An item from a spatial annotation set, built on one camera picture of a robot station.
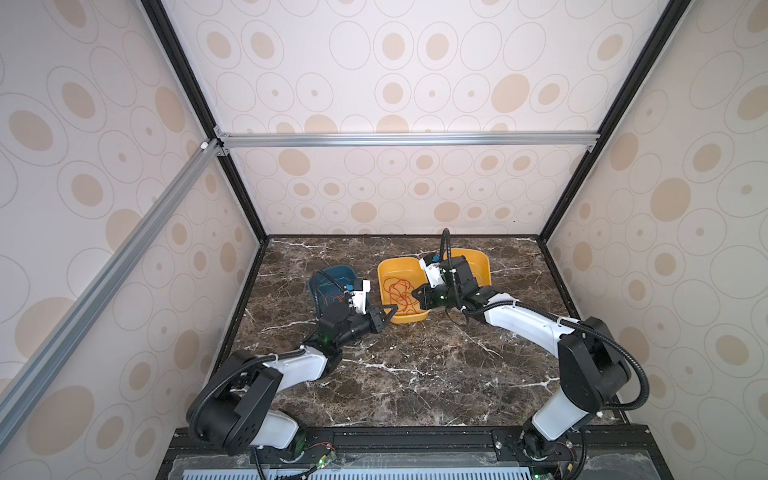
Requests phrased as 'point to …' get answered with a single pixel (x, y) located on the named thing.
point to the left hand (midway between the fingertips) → (406, 308)
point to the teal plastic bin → (327, 292)
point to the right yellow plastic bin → (478, 262)
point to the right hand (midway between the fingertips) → (414, 292)
